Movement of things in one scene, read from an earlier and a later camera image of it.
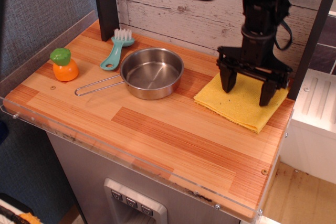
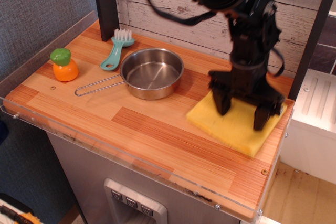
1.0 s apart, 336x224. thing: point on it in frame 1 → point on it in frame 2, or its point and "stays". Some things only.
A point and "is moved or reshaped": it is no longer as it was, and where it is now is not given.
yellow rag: (241, 106) is moved or reshaped
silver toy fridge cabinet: (107, 191) stays
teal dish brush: (123, 37) stays
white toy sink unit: (309, 143) stays
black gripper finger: (229, 75) → (223, 101)
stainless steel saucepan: (149, 73) stays
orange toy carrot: (64, 68) stays
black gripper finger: (268, 88) → (261, 116)
